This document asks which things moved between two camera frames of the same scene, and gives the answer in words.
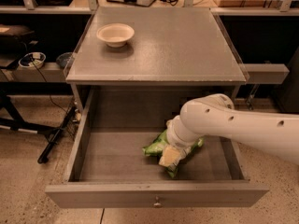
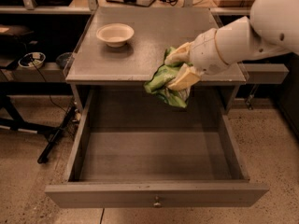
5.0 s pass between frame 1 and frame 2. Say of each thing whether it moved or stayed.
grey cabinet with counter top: stayed
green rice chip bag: moved
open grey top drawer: stayed
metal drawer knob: stayed
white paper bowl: stayed
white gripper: moved
